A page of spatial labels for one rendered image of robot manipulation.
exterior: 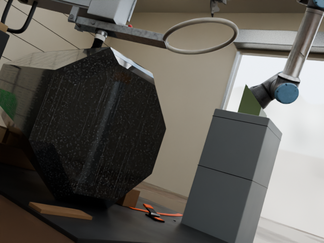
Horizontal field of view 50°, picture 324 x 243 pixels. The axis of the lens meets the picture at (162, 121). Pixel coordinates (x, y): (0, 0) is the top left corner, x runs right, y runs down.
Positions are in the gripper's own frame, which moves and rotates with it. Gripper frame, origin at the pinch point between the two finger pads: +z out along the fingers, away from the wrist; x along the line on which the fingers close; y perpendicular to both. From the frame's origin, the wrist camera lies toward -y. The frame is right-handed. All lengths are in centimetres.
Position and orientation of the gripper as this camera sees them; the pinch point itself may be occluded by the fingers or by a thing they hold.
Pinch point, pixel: (218, 11)
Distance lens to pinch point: 216.0
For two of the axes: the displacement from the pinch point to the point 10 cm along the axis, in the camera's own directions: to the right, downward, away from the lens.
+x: -3.8, 2.2, 9.0
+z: 0.8, 9.8, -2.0
